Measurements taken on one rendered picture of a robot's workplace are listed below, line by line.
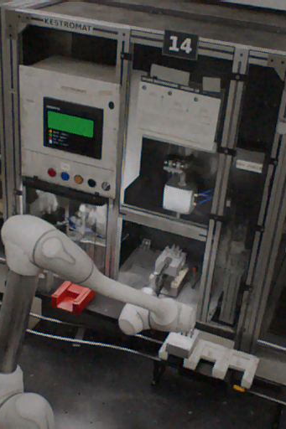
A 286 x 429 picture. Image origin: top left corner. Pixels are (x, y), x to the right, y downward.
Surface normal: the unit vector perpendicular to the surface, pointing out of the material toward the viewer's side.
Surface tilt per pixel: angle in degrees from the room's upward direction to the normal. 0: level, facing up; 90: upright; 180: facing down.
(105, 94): 90
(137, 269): 0
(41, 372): 0
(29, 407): 5
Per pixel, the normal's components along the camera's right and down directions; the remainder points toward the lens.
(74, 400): 0.07, -0.87
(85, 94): -0.38, 0.43
